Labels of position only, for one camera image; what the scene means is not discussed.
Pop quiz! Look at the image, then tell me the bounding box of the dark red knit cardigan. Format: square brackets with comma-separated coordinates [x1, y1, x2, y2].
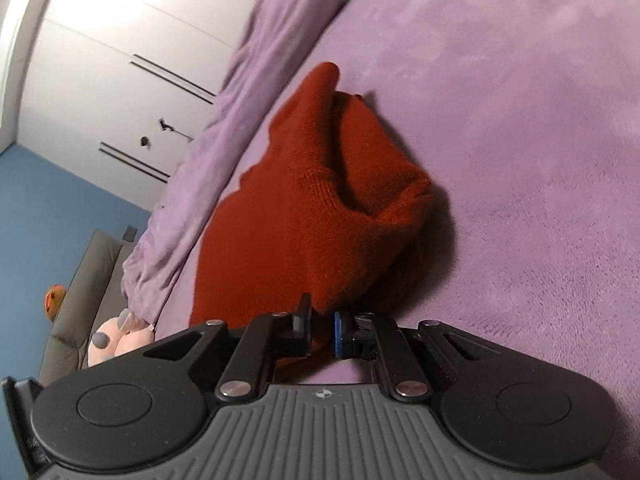
[190, 62, 435, 328]

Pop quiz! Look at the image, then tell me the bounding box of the pink plush toy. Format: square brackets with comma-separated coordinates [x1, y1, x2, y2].
[87, 309, 155, 367]

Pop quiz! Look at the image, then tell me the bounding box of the grey padded headboard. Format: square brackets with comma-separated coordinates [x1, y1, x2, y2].
[38, 231, 134, 387]

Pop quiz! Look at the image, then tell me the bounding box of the orange plush toy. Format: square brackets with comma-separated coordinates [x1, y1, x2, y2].
[43, 284, 67, 322]

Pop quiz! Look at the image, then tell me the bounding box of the white wardrobe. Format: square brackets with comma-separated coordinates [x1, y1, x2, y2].
[1, 0, 256, 209]

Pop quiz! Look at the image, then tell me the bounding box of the rolled purple duvet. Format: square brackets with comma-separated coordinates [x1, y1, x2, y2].
[122, 0, 348, 324]

